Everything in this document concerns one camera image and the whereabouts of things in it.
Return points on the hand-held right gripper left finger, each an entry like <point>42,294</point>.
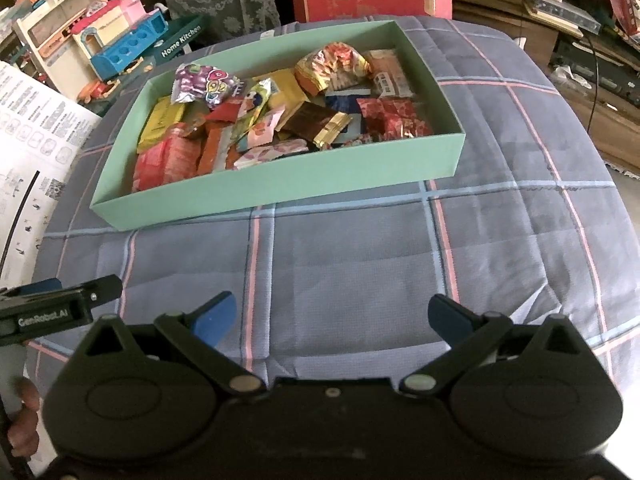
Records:
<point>217,317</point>

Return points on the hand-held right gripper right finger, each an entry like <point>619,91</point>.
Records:
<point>450,317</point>

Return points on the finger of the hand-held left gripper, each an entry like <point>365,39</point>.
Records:
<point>37,286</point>
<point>102,290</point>

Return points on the pink red snack packet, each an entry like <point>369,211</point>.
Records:
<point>165,162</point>

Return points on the green cardboard box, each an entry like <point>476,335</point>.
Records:
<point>310,185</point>

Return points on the orange packet with grey stripe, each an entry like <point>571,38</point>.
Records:
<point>212,150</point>

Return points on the white floral snack packet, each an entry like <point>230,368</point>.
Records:
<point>272,154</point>

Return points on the yellow snack packet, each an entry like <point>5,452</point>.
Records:
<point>160,120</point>

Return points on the red foil candy packet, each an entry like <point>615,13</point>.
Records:
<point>395,115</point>

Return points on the brown gold snack packet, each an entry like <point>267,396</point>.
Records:
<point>315,122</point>

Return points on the green cartoon snack packet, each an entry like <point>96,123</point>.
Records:
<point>257,100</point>

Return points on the purple candy bag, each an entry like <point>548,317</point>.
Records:
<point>205,82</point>

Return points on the yellow bar packet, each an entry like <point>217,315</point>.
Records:
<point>285,87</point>

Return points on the blue white snack packet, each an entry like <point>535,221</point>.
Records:
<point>347,100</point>

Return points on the clear cake packet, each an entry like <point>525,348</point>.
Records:
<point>392,72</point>

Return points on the orange chip packet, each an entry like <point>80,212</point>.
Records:
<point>330,67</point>

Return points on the person's left hand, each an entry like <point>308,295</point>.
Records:
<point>25,420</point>

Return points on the grey plaid blanket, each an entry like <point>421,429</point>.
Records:
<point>350,260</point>

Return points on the white instruction sheet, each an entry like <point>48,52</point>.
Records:
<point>35,130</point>

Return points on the blue toy rack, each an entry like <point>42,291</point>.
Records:
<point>125,52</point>

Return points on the wooden cabinet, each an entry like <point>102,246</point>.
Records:
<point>615,125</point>

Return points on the cream pink toy kitchen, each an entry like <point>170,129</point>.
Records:
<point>55,30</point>

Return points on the dark green toy box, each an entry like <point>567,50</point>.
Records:
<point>182,42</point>

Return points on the clear plastic case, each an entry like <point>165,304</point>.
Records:
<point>560,5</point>

